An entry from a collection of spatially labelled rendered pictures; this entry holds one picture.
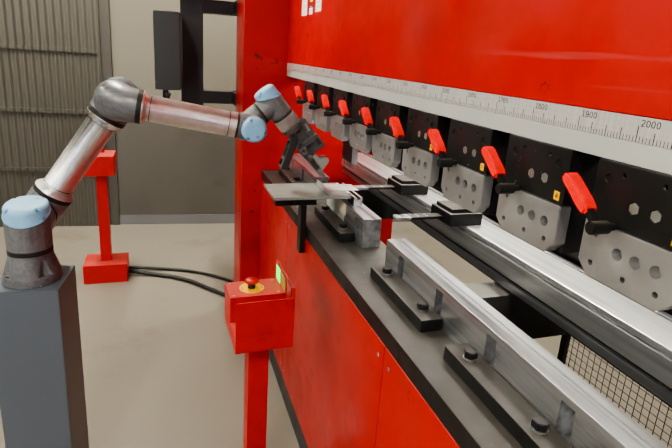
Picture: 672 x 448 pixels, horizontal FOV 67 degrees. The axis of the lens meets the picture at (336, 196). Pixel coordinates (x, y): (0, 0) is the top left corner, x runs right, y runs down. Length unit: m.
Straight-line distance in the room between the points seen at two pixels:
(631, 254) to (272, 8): 2.08
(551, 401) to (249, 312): 0.79
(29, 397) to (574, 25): 1.67
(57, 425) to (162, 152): 2.86
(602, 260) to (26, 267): 1.42
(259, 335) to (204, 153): 3.04
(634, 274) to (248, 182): 2.09
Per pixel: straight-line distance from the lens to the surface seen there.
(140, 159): 4.41
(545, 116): 0.88
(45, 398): 1.82
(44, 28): 4.41
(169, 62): 2.63
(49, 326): 1.69
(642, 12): 0.78
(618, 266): 0.78
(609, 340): 1.21
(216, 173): 4.39
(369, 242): 1.62
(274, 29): 2.55
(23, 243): 1.64
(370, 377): 1.32
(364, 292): 1.33
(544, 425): 0.93
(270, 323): 1.44
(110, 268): 3.49
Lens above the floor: 1.45
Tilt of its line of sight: 15 degrees down
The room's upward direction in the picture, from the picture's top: 4 degrees clockwise
